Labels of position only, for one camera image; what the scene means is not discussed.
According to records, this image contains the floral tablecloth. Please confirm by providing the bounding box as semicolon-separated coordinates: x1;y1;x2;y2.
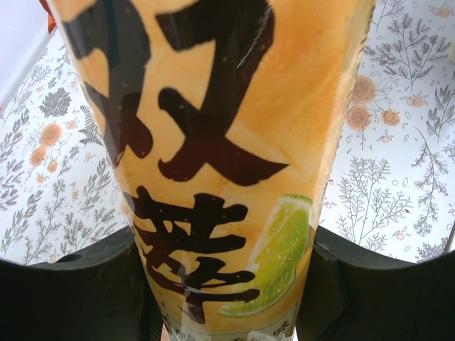
0;0;455;266

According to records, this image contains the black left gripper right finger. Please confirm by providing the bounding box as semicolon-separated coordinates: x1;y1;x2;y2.
296;226;455;341

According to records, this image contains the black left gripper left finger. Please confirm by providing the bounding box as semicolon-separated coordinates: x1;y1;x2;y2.
0;227;164;341

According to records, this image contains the orange labelled drink bottle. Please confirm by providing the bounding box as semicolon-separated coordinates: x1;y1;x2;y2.
49;0;378;341

